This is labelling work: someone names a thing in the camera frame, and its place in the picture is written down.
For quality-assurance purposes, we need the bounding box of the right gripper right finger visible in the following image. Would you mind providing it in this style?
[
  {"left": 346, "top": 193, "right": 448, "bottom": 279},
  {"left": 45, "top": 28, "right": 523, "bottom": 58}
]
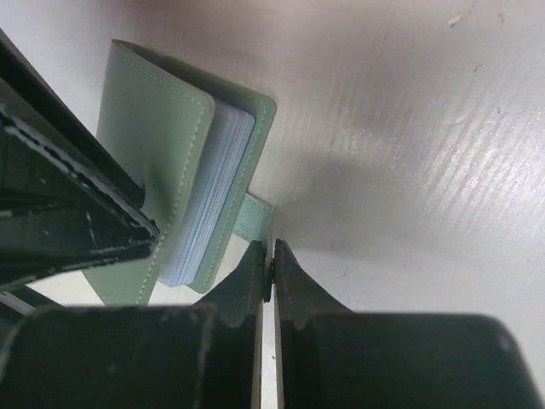
[{"left": 272, "top": 240, "right": 544, "bottom": 408}]

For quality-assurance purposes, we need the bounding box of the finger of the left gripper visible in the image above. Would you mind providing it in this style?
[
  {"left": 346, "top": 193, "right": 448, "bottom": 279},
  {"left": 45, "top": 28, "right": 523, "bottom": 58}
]
[
  {"left": 1, "top": 33, "right": 145, "bottom": 207},
  {"left": 1, "top": 106, "right": 158, "bottom": 291}
]

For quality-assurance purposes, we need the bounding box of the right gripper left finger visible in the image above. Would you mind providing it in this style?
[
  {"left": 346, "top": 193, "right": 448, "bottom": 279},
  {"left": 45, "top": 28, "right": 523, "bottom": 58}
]
[{"left": 1, "top": 242, "right": 265, "bottom": 408}]

